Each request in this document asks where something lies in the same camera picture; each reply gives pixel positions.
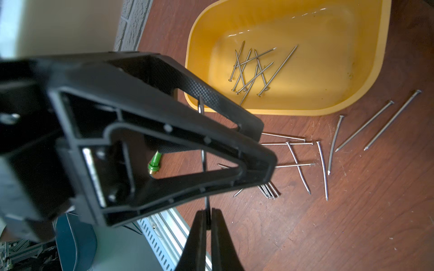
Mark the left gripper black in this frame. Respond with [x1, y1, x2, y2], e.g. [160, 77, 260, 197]
[0, 57, 113, 243]

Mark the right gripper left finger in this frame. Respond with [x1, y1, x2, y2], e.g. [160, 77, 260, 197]
[175, 210, 207, 271]

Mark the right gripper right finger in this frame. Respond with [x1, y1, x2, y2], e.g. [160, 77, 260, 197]
[211, 208, 244, 271]

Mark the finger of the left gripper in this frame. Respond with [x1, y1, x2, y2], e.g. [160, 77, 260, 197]
[47, 81, 277, 227]
[111, 51, 264, 141]

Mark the yellow plastic storage box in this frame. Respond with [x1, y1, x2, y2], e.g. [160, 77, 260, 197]
[185, 1, 392, 116]

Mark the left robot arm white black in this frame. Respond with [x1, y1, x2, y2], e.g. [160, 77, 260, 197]
[1, 52, 277, 271]

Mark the steel nail bundle nail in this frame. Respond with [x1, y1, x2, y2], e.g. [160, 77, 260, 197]
[258, 182, 280, 199]

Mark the steel nail upper pair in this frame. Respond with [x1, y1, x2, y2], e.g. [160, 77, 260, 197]
[363, 89, 422, 151]

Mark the aluminium front rail frame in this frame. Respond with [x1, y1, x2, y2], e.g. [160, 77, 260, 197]
[137, 208, 212, 271]

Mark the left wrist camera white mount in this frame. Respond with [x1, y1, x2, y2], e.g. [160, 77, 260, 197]
[1, 1, 123, 59]

